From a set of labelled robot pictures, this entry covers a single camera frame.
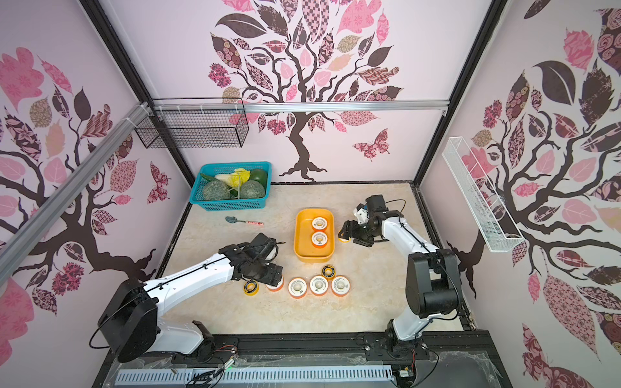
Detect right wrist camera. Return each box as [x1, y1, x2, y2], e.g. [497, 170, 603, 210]
[354, 204, 369, 225]

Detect green round melon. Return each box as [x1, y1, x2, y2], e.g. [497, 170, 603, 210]
[202, 179, 231, 201]
[239, 179, 266, 200]

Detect spoon with pink handle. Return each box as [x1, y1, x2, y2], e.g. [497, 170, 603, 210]
[225, 216, 264, 226]

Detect black yellow tape roll right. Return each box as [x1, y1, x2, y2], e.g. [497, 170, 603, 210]
[321, 264, 336, 280]

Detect teal plastic basket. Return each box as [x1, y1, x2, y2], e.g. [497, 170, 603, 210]
[189, 162, 272, 211]

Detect white cable duct strip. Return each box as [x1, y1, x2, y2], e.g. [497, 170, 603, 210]
[113, 365, 395, 387]

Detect black wire wall basket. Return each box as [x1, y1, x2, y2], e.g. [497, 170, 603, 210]
[135, 97, 250, 149]

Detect yellow white cabbage toy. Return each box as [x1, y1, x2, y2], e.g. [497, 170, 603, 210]
[215, 168, 251, 189]

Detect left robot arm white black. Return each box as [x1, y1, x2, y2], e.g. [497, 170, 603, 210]
[97, 234, 283, 363]

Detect dark green avocado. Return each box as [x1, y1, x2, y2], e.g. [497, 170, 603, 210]
[249, 168, 268, 189]

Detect green round melon right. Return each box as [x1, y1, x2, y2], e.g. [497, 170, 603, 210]
[239, 179, 266, 200]

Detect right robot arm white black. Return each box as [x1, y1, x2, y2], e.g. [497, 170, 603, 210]
[337, 195, 463, 347]

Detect green round melon left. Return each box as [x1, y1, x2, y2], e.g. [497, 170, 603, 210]
[202, 179, 231, 201]

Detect black yellow tape roll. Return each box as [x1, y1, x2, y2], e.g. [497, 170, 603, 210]
[244, 280, 259, 296]
[321, 264, 336, 280]

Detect orange white tape roll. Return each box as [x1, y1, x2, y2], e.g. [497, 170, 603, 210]
[266, 284, 283, 292]
[287, 277, 308, 299]
[310, 231, 329, 249]
[308, 275, 330, 296]
[311, 217, 329, 232]
[331, 276, 351, 297]

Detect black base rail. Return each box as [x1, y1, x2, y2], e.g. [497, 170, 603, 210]
[91, 330, 513, 388]

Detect black yellow tape roll lower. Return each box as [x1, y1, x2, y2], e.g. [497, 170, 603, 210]
[244, 280, 259, 296]

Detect white wire wall shelf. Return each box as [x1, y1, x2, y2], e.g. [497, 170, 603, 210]
[441, 137, 526, 253]

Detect yellow plastic storage box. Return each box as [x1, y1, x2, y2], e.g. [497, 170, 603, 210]
[294, 209, 336, 264]

